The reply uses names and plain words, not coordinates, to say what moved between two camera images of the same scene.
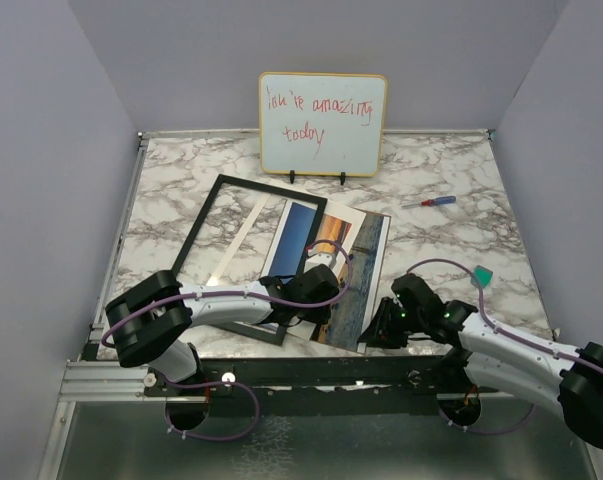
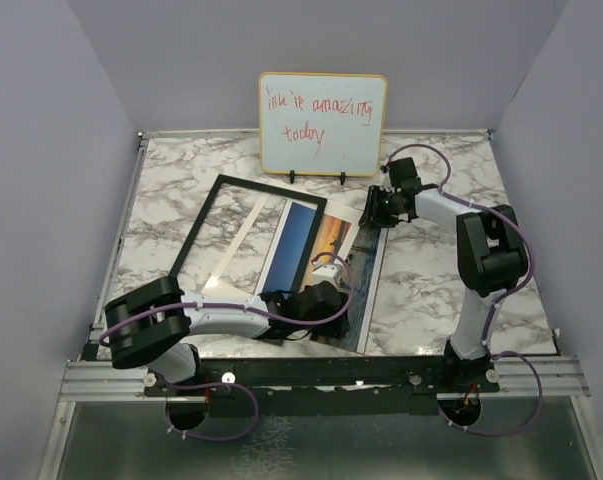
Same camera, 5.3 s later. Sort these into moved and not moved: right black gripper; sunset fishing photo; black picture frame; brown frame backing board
Moved: right black gripper
Not moved: black picture frame; brown frame backing board; sunset fishing photo
